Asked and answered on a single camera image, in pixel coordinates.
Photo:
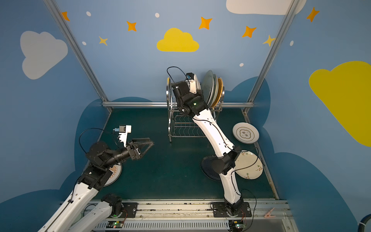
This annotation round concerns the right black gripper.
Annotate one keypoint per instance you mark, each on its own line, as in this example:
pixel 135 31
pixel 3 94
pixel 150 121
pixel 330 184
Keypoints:
pixel 179 88

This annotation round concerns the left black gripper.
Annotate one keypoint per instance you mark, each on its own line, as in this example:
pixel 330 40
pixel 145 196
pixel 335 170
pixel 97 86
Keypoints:
pixel 133 151

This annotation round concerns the grey-green plain plate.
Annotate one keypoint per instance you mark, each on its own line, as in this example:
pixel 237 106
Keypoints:
pixel 207 85

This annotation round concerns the white plate green lettered rim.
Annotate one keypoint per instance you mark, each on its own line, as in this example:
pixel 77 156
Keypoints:
pixel 211 96

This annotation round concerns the pale green flower plate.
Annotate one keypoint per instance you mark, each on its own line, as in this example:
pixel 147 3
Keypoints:
pixel 216 88

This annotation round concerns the orange woven round plate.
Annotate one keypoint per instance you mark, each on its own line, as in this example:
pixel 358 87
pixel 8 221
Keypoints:
pixel 220 91

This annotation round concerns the white plate orange sunburst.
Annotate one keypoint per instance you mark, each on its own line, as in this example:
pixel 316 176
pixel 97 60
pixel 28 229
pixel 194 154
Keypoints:
pixel 197 82

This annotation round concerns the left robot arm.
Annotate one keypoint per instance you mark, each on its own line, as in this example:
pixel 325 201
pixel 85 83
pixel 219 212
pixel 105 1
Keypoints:
pixel 93 179

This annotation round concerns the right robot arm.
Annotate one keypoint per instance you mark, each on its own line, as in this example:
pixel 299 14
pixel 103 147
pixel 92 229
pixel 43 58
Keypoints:
pixel 223 163

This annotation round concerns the chrome two-tier dish rack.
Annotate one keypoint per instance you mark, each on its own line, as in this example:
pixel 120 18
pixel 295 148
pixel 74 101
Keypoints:
pixel 180 126

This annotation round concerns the white sunburst plate at left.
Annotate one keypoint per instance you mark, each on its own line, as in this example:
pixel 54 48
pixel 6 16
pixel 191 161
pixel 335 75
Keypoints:
pixel 116 172

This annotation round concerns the dark blue round plate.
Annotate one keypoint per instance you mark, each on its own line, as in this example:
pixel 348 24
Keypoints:
pixel 206 167

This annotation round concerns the cream floral plate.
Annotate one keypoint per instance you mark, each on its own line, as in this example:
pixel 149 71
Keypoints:
pixel 248 166

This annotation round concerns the left green circuit board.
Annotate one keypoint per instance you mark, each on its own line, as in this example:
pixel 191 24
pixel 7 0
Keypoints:
pixel 114 224

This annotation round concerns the green circuit board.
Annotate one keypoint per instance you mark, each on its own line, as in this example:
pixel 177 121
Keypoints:
pixel 114 224
pixel 236 226

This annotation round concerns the right green circuit board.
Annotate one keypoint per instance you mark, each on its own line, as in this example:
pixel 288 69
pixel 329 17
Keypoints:
pixel 236 226

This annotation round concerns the pink clothes peg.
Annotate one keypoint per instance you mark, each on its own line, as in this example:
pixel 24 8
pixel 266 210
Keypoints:
pixel 269 214

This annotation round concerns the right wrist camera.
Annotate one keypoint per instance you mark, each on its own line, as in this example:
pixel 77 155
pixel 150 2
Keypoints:
pixel 191 83

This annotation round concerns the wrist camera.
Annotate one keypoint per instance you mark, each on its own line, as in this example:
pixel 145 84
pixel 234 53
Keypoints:
pixel 122 133
pixel 191 83

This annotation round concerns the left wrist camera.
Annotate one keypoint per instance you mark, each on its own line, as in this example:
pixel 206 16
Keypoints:
pixel 122 133

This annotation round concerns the right aluminium frame post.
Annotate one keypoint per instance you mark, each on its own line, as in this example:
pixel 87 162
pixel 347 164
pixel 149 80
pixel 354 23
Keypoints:
pixel 282 31

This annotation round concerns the aluminium frame post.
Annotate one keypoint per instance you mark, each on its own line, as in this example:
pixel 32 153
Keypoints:
pixel 54 10
pixel 282 31

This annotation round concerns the aluminium frame back bar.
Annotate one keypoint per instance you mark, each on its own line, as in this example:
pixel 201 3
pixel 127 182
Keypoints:
pixel 150 104

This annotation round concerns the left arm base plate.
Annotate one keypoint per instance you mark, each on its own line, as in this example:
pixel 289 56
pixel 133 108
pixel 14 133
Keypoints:
pixel 128 210

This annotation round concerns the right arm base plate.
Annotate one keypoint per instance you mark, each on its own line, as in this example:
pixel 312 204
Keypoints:
pixel 224 210

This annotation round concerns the left aluminium frame post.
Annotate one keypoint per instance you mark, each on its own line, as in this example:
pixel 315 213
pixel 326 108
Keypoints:
pixel 54 10

